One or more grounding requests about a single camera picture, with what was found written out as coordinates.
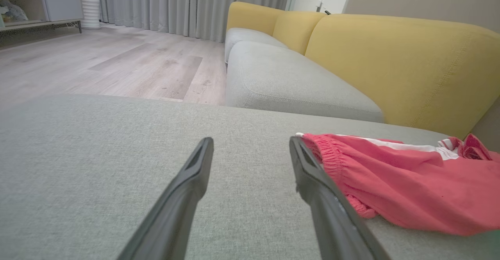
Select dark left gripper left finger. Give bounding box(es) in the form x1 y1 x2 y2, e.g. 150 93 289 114
117 137 215 260

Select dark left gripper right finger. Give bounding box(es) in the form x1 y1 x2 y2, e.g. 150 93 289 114
289 136 391 260

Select red shorts with white stripe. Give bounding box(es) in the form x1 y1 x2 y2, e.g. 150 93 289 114
296 133 500 237

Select red white sports jersey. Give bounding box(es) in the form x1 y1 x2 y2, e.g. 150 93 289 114
437 133 494 161

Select wide yellow sofa backrest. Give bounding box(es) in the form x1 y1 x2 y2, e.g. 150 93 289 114
304 13 500 140

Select small grey sofa seat cushion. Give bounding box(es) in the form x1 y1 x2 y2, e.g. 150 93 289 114
224 27 290 64

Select narrow yellow sofa backrest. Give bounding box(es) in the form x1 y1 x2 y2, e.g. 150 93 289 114
272 11 327 56

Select grey pleated curtain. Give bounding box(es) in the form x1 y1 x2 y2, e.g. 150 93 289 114
97 0 294 43

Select yellow sofa end backrest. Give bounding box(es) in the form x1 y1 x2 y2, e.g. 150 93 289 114
226 1 288 36

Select white ribbed cylinder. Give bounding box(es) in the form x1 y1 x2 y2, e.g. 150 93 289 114
80 0 101 29

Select white low cabinet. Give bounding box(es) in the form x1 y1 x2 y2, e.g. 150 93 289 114
0 0 84 34

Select toy on cabinet shelf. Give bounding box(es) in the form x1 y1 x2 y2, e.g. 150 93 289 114
0 0 29 23

